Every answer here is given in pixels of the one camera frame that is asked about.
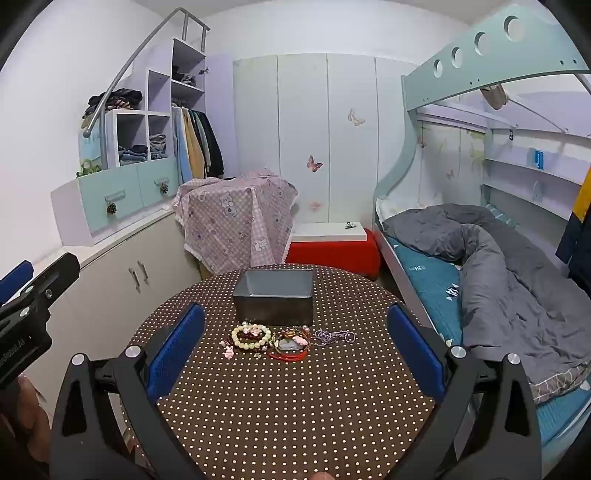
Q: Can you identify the red storage box white lid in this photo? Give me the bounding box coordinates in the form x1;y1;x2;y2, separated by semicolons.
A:
285;222;382;280

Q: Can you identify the white wardrobe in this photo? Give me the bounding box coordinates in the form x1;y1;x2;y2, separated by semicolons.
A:
232;53;416;227

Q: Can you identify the light blue bunk bed frame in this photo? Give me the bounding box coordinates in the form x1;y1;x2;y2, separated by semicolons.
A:
373;2;591;462

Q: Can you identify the mint drawer shelf unit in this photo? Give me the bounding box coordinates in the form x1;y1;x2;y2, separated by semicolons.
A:
51;37;208;245

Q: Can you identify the navy and yellow jacket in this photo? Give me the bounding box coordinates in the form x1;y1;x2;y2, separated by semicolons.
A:
555;166;591;282

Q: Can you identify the white bead bracelet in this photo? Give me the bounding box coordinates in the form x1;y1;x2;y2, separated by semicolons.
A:
231;323;272;349

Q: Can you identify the purple bead necklace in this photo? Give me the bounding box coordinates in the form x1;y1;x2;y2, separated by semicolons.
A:
310;329;358;347

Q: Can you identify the light blue hanging garment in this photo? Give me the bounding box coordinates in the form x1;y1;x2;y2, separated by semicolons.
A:
173;106;192;183

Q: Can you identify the person's left hand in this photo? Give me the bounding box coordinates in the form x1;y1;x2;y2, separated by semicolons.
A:
0;374;51;464

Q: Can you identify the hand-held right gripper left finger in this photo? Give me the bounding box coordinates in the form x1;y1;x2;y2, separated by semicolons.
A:
50;302;206;480

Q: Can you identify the pile of dark clothes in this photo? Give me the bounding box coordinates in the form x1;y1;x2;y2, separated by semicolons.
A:
83;88;144;116

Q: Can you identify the teal drawer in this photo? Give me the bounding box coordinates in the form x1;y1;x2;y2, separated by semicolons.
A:
78;171;141;232
137;159;181;208

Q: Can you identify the brown polka dot tablecloth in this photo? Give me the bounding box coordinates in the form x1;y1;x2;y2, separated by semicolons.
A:
121;264;446;480

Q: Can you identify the pink checkered bear cloth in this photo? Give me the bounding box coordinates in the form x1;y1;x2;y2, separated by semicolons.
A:
173;172;300;278

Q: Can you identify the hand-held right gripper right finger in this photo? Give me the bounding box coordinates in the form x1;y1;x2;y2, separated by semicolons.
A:
387;302;542;480

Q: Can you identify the grey metal handrail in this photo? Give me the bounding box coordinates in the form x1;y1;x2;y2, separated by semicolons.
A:
83;7;211;139

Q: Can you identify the beige hanging pouch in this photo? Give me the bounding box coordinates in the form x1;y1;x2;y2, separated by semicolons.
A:
480;84;511;110

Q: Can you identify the teal bed sheet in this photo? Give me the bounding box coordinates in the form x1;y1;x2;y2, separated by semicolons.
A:
385;235;591;448

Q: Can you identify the grey metal box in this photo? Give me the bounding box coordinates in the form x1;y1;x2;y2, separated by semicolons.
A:
232;269;315;326

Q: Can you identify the beige low cabinet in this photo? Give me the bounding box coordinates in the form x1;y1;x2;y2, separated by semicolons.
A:
0;210;204;370

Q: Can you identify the grey duvet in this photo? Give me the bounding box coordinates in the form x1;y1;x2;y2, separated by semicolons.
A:
383;203;591;402

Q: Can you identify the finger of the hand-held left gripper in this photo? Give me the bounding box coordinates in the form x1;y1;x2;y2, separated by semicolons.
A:
21;253;81;319
0;261;34;305

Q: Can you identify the yellow hanging garment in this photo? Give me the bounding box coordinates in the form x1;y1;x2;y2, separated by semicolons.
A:
185;111;206;181

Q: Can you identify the dark hanging jacket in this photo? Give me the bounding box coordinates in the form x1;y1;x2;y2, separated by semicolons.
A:
198;111;225;178

